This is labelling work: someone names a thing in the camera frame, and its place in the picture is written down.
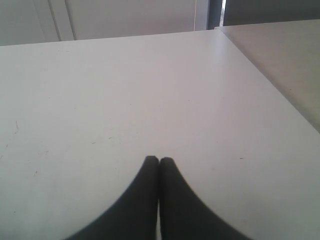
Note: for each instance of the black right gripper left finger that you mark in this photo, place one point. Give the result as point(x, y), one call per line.
point(134, 215)

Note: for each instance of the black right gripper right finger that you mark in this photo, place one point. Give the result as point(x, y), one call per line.
point(183, 215)

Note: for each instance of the white cabinet doors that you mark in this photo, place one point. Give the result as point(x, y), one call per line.
point(40, 21)

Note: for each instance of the dark window frame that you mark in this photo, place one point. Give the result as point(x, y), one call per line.
point(244, 12)

